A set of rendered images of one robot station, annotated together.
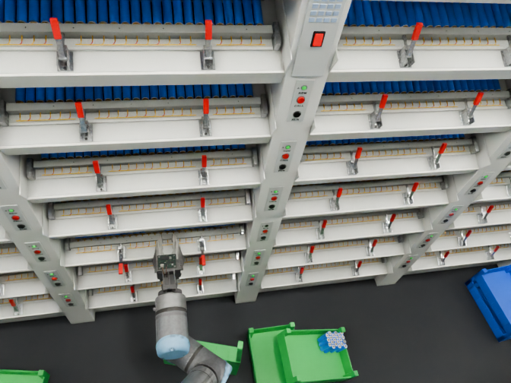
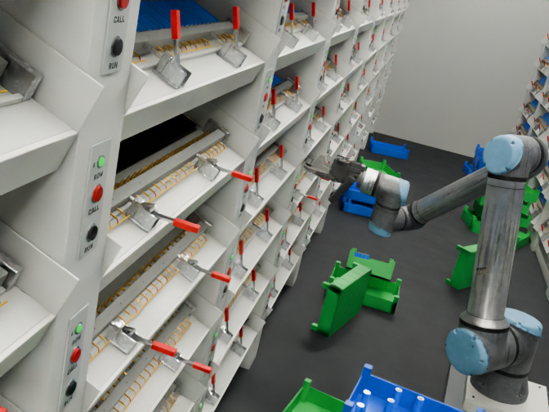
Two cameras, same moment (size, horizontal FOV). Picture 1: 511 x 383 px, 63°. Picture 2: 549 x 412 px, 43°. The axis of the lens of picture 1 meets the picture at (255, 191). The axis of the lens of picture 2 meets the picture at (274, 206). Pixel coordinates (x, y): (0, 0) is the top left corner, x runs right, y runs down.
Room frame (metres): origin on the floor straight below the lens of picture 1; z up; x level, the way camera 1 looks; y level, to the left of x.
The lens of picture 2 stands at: (-0.42, 2.41, 1.28)
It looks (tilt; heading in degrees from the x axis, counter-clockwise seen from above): 19 degrees down; 298
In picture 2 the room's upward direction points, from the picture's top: 13 degrees clockwise
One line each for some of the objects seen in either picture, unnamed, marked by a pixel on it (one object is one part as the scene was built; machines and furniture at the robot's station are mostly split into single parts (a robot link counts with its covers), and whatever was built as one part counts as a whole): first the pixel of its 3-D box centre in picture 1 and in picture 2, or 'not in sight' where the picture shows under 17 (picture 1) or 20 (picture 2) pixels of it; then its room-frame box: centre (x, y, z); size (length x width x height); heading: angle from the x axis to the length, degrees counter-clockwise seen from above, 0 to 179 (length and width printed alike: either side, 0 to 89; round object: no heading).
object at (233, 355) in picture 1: (202, 352); (341, 297); (0.45, 0.08, 0.10); 0.30 x 0.08 x 0.20; 92
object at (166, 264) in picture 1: (169, 276); (346, 172); (0.51, 0.21, 0.62); 0.12 x 0.08 x 0.09; 19
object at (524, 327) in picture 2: not in sight; (512, 339); (-0.20, 0.20, 0.29); 0.17 x 0.15 x 0.18; 68
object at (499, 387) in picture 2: not in sight; (502, 374); (-0.21, 0.19, 0.15); 0.19 x 0.19 x 0.10
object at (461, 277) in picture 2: not in sight; (475, 263); (0.19, -0.87, 0.10); 0.30 x 0.08 x 0.20; 74
